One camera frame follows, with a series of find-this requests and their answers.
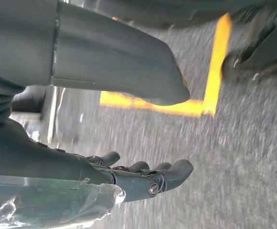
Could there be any steel top workbench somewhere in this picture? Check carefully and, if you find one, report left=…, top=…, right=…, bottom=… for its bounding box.
left=9, top=86, right=66, bottom=146

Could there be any yellow floor tape square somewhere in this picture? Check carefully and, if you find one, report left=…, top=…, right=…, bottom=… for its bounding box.
left=99, top=12, right=233, bottom=118

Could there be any dark robot lower body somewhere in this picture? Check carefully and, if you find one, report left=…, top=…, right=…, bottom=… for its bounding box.
left=69, top=0, right=277, bottom=86

